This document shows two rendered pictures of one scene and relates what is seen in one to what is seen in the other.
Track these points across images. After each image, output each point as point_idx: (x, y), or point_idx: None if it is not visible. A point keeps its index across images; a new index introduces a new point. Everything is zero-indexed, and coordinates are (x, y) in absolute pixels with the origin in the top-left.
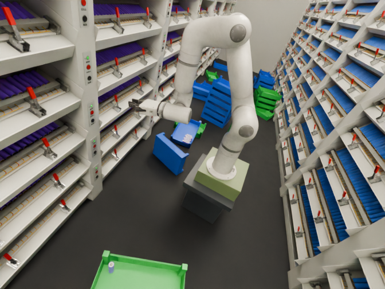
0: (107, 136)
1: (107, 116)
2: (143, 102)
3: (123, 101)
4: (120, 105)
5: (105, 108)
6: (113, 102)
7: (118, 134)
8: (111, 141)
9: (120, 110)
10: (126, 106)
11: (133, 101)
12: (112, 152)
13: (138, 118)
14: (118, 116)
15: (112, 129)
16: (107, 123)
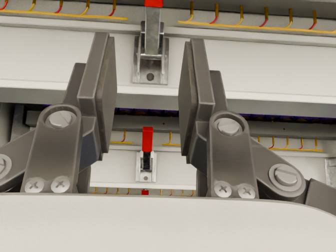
0: (114, 141)
1: (48, 58)
2: (118, 217)
3: (259, 51)
4: (208, 54)
5: (92, 13)
6: (184, 16)
7: (152, 171)
8: (107, 168)
9: (164, 85)
10: (239, 92)
11: (182, 72)
12: (157, 189)
13: (331, 184)
14: (154, 107)
15: (166, 134)
16: (21, 95)
